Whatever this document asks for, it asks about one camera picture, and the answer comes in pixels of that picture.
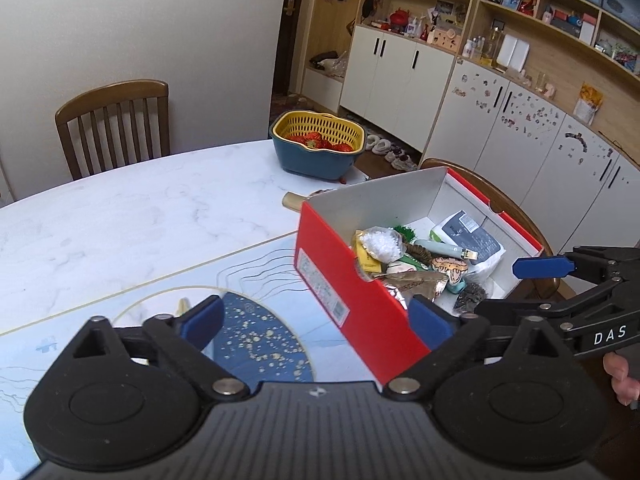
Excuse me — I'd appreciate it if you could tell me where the white wall cabinet unit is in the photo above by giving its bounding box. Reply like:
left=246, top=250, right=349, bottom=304
left=303, top=0, right=639, bottom=250

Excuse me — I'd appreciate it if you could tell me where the person's right hand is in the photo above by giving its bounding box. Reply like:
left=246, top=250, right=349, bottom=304
left=603, top=352, right=640, bottom=406

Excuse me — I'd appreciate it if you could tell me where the teal pencil sharpener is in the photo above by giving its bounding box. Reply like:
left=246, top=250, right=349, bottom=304
left=446, top=280, right=466, bottom=295

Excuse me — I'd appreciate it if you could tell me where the black items plastic bag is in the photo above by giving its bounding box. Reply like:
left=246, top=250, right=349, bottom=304
left=454, top=283, right=487, bottom=315

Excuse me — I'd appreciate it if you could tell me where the silver foil snack pouch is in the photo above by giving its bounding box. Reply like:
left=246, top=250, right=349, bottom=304
left=375, top=271, right=448, bottom=309

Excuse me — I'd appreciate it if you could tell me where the white beads plastic bag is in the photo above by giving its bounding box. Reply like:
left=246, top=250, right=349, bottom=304
left=358, top=226, right=404, bottom=263

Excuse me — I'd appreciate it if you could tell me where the yellow and blue colander basket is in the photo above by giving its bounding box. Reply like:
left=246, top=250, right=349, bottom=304
left=269, top=110, right=366, bottom=181

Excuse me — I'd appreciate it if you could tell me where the yellow small carton box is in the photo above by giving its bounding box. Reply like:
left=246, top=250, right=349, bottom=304
left=352, top=230, right=383, bottom=273

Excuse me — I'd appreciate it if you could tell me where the brown wooden chair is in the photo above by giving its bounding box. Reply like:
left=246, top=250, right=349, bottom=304
left=54, top=79, right=170, bottom=180

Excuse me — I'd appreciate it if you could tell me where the brown braided scrunchie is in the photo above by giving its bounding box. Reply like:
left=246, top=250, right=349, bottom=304
left=404, top=244, right=433, bottom=266

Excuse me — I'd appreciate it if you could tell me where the red cardboard shoe box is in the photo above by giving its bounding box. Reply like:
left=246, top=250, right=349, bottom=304
left=295, top=167, right=542, bottom=384

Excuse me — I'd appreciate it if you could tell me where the wooden roller handle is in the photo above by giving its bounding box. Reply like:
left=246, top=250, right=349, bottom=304
left=282, top=192, right=307, bottom=212

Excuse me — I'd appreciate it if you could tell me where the navy white wipes pack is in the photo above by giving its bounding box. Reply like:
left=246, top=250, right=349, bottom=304
left=430, top=210, right=506, bottom=284

